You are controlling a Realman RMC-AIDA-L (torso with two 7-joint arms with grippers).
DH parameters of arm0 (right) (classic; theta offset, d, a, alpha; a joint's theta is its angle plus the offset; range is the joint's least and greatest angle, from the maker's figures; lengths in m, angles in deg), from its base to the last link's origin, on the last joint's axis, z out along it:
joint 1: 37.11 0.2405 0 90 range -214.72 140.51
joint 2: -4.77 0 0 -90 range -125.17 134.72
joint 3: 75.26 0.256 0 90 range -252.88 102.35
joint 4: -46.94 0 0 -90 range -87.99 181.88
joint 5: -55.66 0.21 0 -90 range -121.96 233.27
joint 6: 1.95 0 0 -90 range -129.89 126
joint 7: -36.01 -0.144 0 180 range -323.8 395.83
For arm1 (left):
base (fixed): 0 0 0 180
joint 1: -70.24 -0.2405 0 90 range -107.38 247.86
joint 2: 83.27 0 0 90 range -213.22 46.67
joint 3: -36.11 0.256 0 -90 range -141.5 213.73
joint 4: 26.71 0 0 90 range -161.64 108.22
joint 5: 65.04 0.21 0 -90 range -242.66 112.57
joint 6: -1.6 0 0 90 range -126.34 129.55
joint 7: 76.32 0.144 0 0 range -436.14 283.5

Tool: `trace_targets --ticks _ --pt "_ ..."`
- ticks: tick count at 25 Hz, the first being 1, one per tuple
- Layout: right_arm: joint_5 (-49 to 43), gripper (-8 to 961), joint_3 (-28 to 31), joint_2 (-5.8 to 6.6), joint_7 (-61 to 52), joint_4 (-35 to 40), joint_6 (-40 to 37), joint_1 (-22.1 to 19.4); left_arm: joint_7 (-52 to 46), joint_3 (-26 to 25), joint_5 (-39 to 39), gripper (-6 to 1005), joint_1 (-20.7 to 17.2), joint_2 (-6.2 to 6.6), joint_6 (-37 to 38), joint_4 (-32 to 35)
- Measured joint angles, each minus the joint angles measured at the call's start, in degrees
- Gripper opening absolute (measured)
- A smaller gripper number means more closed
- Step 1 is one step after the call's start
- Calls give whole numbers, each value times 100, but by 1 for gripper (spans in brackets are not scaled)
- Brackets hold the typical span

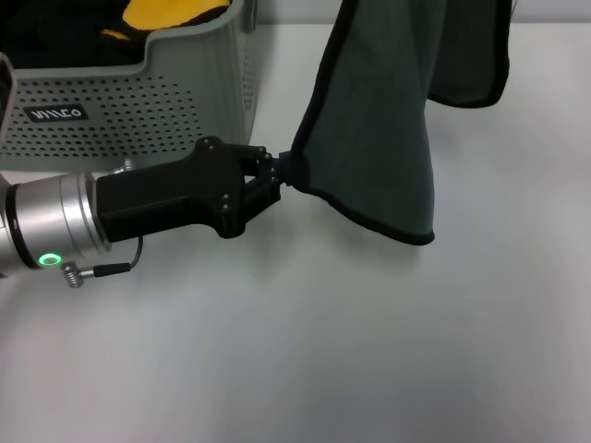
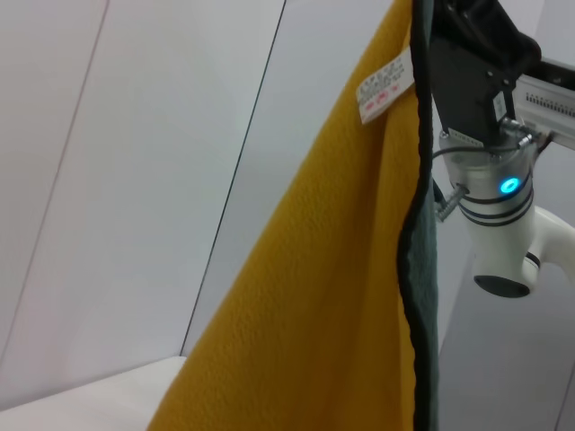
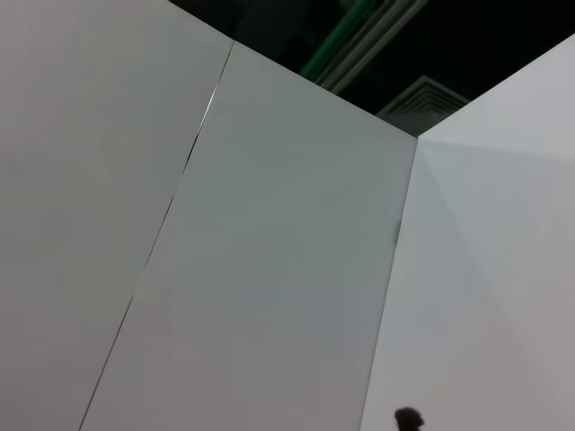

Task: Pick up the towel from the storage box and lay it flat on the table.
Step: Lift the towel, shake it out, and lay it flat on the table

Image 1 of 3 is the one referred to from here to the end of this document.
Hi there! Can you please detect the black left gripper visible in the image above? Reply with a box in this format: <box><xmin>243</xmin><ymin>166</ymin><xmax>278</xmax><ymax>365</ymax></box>
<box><xmin>94</xmin><ymin>137</ymin><xmax>284</xmax><ymax>240</ymax></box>

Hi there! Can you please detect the green yellow towel black trim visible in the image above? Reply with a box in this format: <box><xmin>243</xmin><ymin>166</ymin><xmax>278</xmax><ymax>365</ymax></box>
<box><xmin>276</xmin><ymin>0</ymin><xmax>514</xmax><ymax>248</ymax></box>

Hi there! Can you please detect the grey-green perforated storage box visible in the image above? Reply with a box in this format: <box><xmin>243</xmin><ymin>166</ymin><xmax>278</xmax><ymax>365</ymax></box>
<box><xmin>0</xmin><ymin>0</ymin><xmax>259</xmax><ymax>173</ymax></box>

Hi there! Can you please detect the black folded towel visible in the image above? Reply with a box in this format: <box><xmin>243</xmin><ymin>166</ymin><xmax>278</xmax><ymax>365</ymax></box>
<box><xmin>0</xmin><ymin>0</ymin><xmax>149</xmax><ymax>70</ymax></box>

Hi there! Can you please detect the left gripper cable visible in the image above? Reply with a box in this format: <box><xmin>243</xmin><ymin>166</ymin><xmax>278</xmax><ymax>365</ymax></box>
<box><xmin>62</xmin><ymin>234</ymin><xmax>145</xmax><ymax>290</ymax></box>

